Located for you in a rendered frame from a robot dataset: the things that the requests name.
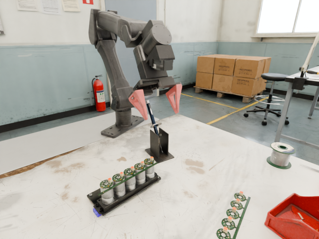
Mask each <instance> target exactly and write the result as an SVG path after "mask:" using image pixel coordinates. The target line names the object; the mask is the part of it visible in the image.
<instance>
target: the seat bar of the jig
mask: <svg viewBox="0 0 319 239"><path fill-rule="evenodd" d="M157 179H158V176H157V173H155V172H154V177H153V178H152V179H147V178H145V180H146V182H145V183H144V184H136V188H135V189H134V190H132V191H128V190H125V192H126V194H125V195H124V196H122V197H116V196H114V201H113V202H112V203H111V204H103V202H102V198H100V199H98V200H97V203H98V204H99V206H100V207H101V208H102V209H103V211H104V212H106V211H107V210H109V209H111V208H112V207H114V206H115V205H117V204H119V203H120V202H122V201H124V200H125V199H127V198H128V197H130V196H132V195H133V194H135V193H136V192H138V191H139V190H141V189H143V188H144V187H146V186H147V185H149V184H151V183H152V182H154V181H156V180H157Z"/></svg>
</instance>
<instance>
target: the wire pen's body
mask: <svg viewBox="0 0 319 239"><path fill-rule="evenodd" d="M146 105H147V108H148V111H149V115H150V119H151V122H152V125H154V127H153V128H154V132H155V133H156V134H157V135H158V136H160V135H159V133H158V129H157V124H156V122H155V119H154V116H153V113H152V109H151V106H150V103H148V104H146Z"/></svg>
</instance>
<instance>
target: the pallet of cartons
mask: <svg viewBox="0 0 319 239"><path fill-rule="evenodd" d="M270 63H271V57H258V56H241V55H203V56H198V57H197V74H196V85H195V86H194V87H195V89H196V90H195V92H196V93H201V92H205V91H207V90H211V91H216V92H217V97H219V98H222V97H225V96H227V95H229V94H234V95H239V96H243V101H242V102H244V103H249V102H250V101H252V100H254V99H253V98H254V97H255V96H260V95H262V93H263V91H265V90H266V88H265V87H266V83H265V82H267V80H265V79H263V78H262V77H261V74H264V73H268V72H269V68H270Z"/></svg>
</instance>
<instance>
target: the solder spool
mask: <svg viewBox="0 0 319 239"><path fill-rule="evenodd" d="M270 147H271V148H272V149H273V150H272V153H271V156H269V157H267V159H266V160H267V162H268V163H269V164H270V165H272V166H274V167H276V168H279V169H289V168H291V163H290V162H289V160H290V156H291V154H294V153H296V149H295V148H294V147H292V146H291V145H288V144H285V143H282V142H273V143H271V144H270Z"/></svg>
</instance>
